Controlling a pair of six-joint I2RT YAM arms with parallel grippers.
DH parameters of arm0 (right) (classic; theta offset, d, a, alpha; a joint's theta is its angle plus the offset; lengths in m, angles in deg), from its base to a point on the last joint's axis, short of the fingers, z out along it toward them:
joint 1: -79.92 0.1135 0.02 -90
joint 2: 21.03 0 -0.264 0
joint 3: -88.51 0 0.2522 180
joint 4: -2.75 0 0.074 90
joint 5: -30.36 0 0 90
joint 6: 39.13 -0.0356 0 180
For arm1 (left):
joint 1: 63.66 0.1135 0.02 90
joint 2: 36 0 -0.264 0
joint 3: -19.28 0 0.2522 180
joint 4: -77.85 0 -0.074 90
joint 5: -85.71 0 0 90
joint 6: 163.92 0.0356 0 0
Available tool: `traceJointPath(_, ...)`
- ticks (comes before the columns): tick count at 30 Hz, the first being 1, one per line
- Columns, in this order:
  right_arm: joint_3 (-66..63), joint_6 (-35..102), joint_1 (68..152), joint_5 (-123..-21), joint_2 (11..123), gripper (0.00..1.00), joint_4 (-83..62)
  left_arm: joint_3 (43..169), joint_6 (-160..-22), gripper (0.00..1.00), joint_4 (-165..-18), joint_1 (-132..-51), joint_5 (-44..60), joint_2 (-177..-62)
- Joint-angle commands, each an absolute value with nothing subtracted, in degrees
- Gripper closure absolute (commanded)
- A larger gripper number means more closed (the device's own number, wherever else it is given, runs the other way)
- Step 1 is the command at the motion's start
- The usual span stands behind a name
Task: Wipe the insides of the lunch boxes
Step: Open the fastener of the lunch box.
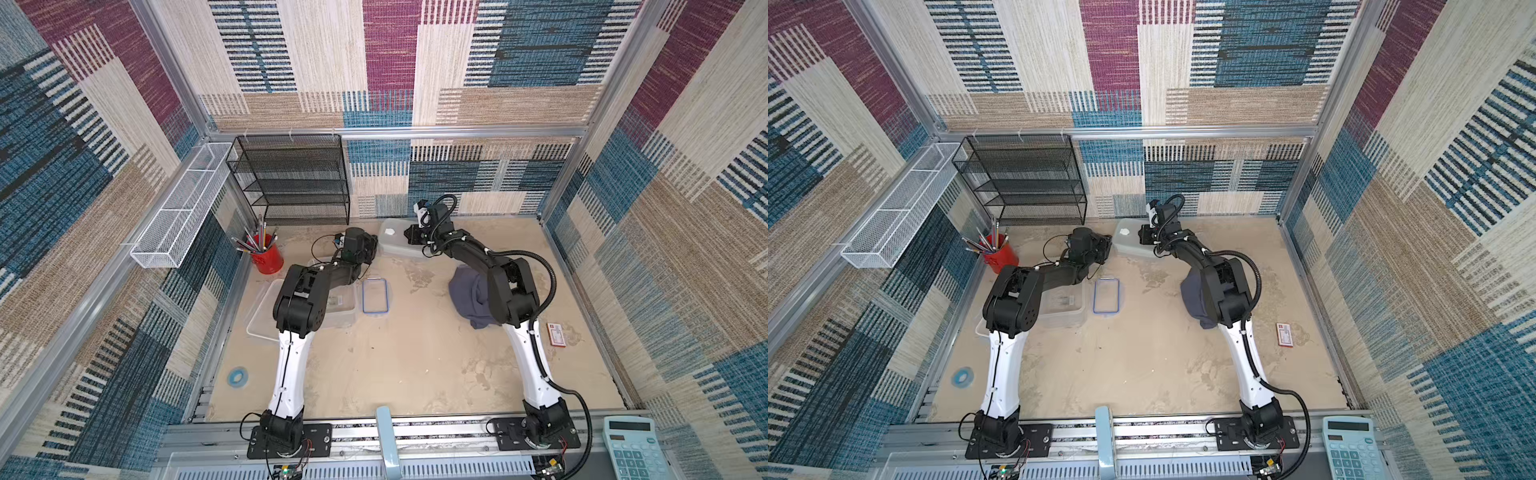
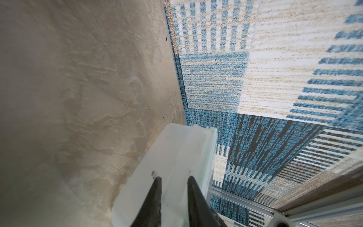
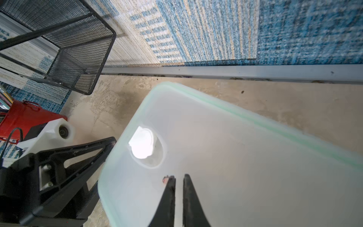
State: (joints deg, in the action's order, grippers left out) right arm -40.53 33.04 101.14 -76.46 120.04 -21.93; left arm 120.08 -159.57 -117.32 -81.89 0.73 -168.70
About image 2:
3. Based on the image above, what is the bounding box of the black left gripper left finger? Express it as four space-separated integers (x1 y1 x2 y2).
131 177 162 227

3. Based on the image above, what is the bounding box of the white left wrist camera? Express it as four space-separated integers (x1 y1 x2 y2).
267 213 296 227

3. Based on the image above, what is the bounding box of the lidded green-tinted lunch box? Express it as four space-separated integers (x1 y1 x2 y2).
112 124 218 227

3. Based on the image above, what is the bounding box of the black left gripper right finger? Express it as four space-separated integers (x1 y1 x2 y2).
187 176 227 227

